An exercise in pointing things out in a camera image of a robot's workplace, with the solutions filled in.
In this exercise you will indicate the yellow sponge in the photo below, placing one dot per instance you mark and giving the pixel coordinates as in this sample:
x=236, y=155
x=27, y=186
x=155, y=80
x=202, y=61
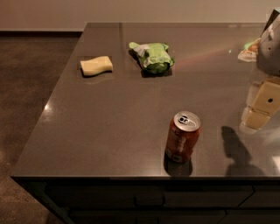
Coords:
x=96, y=66

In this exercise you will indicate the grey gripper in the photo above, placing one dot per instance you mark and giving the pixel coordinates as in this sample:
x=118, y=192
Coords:
x=269, y=53

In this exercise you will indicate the green rice chip bag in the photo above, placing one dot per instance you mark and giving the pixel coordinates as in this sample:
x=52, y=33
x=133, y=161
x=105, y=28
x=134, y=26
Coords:
x=153, y=57

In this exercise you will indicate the dark counter cabinet with drawers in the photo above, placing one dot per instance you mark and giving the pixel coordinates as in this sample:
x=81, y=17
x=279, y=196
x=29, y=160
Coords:
x=157, y=200

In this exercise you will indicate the snack bag at right edge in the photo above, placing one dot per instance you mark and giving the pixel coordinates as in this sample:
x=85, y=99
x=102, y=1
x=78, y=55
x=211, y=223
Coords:
x=250, y=51

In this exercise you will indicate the red soda can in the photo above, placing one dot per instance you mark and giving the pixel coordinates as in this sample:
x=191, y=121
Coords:
x=183, y=134

